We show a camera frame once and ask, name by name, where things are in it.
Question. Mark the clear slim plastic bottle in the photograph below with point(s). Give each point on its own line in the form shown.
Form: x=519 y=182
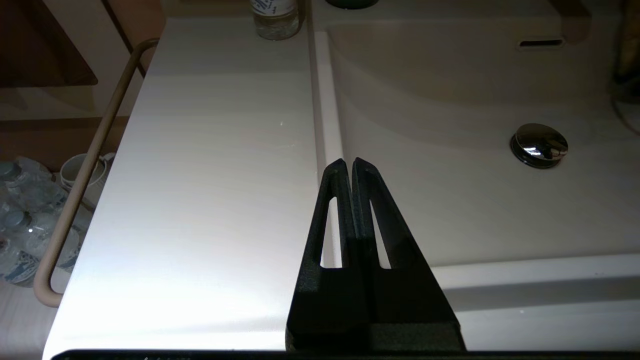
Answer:
x=275 y=20

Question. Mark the shrink-wrapped pack of bottles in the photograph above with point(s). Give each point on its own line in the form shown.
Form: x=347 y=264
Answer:
x=20 y=220

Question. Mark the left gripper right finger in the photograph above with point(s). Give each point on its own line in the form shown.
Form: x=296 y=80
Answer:
x=400 y=300

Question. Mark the chrome drain stopper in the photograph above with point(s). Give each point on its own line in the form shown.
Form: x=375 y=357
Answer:
x=539 y=145

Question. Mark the white mug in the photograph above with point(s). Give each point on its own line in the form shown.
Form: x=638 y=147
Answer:
x=70 y=175

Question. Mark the beige curved handrail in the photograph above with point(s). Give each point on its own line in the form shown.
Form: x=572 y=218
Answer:
x=75 y=195

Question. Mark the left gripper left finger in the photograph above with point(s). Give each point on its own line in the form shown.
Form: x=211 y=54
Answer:
x=330 y=310

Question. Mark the white sink basin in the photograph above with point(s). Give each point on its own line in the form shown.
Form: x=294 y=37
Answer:
x=210 y=200

